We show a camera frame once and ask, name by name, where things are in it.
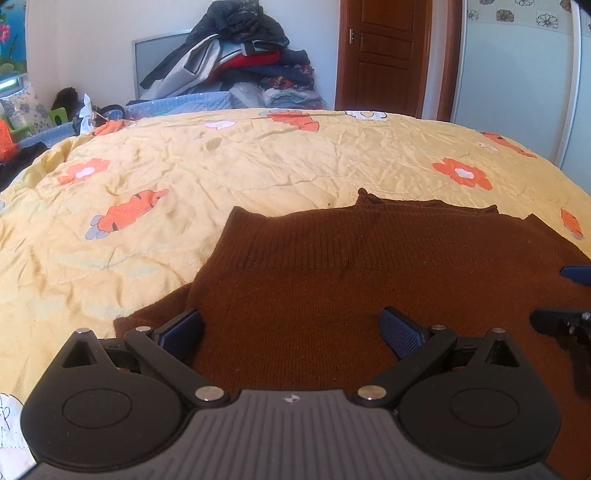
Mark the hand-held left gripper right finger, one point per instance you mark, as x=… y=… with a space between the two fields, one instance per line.
x=401 y=334

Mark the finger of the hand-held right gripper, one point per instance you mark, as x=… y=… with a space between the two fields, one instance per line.
x=579 y=273
x=563 y=321

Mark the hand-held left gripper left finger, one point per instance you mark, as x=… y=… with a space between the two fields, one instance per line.
x=178 y=333

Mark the brown knit sweater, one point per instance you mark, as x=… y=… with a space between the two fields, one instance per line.
x=346 y=277

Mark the pile of clothes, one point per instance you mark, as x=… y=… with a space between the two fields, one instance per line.
x=240 y=55

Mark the yellow printed quilt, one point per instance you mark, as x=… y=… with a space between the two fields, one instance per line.
x=184 y=175

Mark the white wardrobe with floral border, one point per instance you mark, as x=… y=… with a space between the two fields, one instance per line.
x=512 y=78

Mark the blue quilted blanket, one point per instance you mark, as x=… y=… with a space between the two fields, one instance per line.
x=184 y=102

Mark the black round item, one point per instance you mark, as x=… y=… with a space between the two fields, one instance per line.
x=111 y=110

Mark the black cloth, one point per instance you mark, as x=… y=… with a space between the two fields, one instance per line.
x=21 y=161

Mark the white crumpled bag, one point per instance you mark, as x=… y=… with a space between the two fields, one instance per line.
x=87 y=117

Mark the green plastic item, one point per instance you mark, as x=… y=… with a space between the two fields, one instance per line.
x=59 y=116

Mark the orange cloth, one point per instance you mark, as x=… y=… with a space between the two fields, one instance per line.
x=7 y=141

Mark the dark plush toy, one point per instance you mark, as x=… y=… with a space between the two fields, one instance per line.
x=67 y=99

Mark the floral pillow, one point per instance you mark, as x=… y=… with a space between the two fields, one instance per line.
x=27 y=108

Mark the grey framed panel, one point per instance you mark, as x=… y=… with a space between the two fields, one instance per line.
x=150 y=60

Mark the brown wooden door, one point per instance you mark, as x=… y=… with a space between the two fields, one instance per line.
x=383 y=60

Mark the window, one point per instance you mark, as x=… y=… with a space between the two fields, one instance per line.
x=11 y=85

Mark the lotus print window blind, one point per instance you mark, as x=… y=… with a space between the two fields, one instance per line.
x=11 y=32

